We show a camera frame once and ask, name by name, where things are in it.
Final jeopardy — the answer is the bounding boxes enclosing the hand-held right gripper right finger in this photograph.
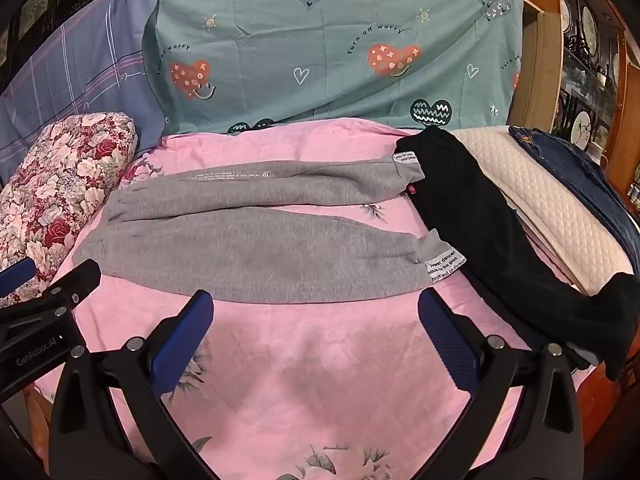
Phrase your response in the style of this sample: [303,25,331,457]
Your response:
[417,287,587,480]

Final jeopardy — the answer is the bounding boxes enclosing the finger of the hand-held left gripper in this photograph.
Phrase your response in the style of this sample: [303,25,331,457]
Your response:
[0,258,103,342]
[0,258,37,298]

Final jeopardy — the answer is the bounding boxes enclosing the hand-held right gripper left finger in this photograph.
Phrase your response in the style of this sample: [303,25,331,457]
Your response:
[47,289,222,480]

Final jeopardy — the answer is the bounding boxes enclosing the grey pants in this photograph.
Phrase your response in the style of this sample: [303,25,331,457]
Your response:
[71,152,468,305]

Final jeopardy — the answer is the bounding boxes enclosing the black pants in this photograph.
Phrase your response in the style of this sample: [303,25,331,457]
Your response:
[395,126,637,382]

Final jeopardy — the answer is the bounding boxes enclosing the red floral pillow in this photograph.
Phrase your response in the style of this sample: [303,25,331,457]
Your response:
[0,112,138,308]

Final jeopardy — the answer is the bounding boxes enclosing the pink floral bed sheet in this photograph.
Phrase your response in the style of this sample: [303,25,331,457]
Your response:
[30,119,596,480]

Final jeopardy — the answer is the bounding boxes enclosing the cream quilted pad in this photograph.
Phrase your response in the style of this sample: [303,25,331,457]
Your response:
[452,127,640,297]

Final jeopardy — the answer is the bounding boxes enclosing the blue plaid pillow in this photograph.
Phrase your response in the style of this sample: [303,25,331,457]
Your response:
[0,0,168,186]

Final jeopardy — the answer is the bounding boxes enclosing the blue jeans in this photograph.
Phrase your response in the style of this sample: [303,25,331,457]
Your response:
[508,126,640,261]

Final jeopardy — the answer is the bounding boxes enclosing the dark carved wooden headboard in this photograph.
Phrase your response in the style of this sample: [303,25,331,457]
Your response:
[0,0,166,93]

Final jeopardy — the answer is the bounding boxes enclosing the wooden display cabinet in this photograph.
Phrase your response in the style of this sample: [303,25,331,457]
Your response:
[505,0,640,206]

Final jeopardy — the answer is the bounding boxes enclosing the teal heart-print sheet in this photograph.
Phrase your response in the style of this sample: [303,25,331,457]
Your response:
[141,0,525,135]

